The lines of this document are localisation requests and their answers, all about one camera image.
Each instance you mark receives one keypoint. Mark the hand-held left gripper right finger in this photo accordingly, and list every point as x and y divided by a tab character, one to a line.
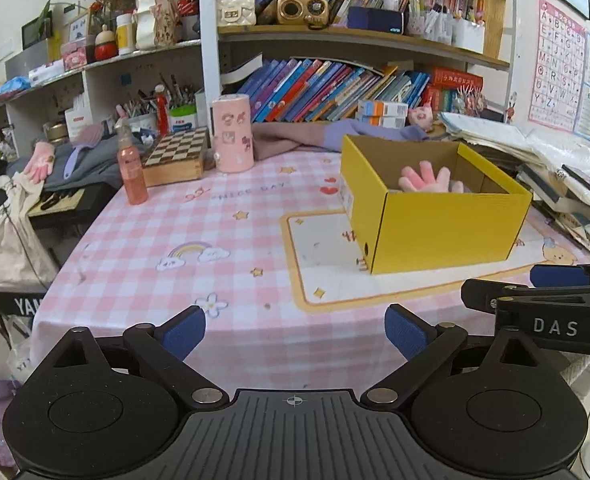
405	332

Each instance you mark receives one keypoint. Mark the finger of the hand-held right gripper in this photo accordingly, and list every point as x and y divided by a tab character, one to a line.
557	276
485	295

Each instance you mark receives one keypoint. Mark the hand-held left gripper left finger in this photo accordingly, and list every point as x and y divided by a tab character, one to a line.
185	332

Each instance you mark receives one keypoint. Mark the yellow cardboard box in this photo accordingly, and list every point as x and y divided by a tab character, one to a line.
440	230

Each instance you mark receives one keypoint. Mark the pink knit glove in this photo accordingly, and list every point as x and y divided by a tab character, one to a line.
425	180
41	162

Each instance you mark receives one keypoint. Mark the pile of papers and books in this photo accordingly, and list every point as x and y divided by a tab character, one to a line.
550	160

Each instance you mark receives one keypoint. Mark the dark tray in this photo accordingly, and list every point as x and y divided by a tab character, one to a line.
75	205

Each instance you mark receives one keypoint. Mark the wooden chessboard box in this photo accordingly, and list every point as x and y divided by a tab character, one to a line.
175	155

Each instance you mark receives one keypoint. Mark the pink pig toy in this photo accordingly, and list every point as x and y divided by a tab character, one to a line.
420	117

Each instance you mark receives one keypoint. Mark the grey cloth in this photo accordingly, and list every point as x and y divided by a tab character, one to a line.
100	160

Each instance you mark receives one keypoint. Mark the cream tote bag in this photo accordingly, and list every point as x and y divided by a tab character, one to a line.
10	240

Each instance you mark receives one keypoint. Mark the orange and white box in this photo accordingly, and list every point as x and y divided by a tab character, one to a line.
382	108
382	122

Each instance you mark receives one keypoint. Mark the pink cylinder canister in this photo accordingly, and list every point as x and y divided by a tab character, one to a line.
232	135

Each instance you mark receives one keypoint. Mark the lavender cloth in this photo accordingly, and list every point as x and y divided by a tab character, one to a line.
365	130

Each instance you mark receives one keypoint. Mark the red boxed books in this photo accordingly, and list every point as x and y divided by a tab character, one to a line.
450	87

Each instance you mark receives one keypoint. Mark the pink alphabet poster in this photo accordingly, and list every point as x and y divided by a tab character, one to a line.
557	65

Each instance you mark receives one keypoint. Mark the mauve cloth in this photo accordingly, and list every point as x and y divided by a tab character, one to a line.
280	140

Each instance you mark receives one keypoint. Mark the lavender hairbrush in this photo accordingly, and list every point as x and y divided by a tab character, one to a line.
87	140

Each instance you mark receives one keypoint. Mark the red slim figure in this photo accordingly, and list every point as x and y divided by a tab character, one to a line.
161	112

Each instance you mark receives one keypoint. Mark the cups of brushes and pens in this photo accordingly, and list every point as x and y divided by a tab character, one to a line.
175	110

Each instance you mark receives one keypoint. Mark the white and red carton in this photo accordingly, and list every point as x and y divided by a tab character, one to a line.
81	122

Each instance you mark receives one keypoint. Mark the gold jar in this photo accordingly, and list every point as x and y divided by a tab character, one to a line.
56	132

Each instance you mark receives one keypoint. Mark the row of leaning books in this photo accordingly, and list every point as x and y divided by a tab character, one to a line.
315	90

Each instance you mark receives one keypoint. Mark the white shelf unit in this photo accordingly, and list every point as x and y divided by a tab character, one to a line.
100	80

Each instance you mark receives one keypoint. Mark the white pen holders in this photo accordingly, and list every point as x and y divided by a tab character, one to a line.
455	30

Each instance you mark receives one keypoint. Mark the wooden shelf board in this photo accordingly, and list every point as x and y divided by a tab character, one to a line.
365	40

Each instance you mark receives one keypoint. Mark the red round doll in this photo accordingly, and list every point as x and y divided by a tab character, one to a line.
105	47

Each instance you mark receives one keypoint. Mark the dark blue box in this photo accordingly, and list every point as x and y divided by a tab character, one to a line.
375	20

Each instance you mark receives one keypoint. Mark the pink storage box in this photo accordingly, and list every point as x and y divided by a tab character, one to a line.
77	56

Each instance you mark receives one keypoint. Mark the light blue pouch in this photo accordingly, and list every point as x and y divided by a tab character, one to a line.
11	86

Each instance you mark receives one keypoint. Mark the white bottle yellow label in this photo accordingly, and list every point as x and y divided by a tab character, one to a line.
125	35

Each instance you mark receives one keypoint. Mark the white quilted purse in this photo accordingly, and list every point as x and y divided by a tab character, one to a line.
236	10

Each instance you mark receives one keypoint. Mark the gold radio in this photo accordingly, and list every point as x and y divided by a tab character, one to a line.
302	10

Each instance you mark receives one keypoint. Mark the white shelf post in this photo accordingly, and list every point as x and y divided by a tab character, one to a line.
209	50

